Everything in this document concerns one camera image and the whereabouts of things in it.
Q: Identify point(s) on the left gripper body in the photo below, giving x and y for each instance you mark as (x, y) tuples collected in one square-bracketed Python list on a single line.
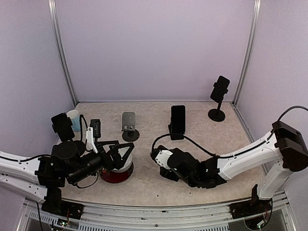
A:
[(108, 164)]

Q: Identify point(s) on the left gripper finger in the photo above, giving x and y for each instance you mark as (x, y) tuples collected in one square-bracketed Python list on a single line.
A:
[(101, 144), (121, 160)]

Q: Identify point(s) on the aluminium frame post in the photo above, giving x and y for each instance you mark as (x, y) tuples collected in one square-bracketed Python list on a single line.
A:
[(248, 52), (61, 53)]

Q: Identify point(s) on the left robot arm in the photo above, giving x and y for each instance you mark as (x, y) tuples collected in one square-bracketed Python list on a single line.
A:
[(41, 177)]

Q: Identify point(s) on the blue-edged black smartphone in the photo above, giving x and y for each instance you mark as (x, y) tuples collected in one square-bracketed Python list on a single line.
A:
[(178, 119)]

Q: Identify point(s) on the light blue mug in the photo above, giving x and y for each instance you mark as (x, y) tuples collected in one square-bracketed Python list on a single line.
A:
[(74, 116)]

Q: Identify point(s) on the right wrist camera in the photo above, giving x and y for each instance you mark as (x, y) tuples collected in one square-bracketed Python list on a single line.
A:
[(154, 153)]

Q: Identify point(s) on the white ceramic bowl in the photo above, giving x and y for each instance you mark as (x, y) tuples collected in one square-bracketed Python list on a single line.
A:
[(128, 162)]

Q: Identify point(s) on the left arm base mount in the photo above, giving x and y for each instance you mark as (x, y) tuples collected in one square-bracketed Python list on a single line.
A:
[(54, 204)]

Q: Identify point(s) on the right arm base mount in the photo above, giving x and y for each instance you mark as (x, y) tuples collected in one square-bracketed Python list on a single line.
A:
[(250, 207)]

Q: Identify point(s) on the silver-edged black smartphone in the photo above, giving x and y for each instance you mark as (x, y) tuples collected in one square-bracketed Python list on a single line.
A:
[(62, 126)]

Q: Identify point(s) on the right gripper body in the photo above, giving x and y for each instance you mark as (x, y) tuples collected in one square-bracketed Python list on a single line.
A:
[(166, 175)]

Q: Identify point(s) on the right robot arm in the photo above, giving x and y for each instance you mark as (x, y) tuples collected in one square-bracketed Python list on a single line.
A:
[(284, 145)]

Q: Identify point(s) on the black folding phone stand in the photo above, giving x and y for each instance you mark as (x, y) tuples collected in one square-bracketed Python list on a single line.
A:
[(175, 136)]

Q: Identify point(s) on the round-base plate phone stand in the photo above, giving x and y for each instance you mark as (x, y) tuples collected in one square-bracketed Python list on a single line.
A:
[(129, 132)]

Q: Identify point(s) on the right aluminium frame post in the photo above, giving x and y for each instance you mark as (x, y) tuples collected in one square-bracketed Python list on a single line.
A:
[(248, 52)]

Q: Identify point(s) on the left aluminium frame post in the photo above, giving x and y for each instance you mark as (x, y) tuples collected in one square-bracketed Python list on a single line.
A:
[(61, 53)]

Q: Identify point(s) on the black pole phone stand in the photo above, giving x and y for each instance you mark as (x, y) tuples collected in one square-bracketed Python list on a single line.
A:
[(80, 146), (216, 114)]

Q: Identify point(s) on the red floral plate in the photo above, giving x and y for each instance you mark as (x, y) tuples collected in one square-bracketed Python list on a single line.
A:
[(116, 177)]

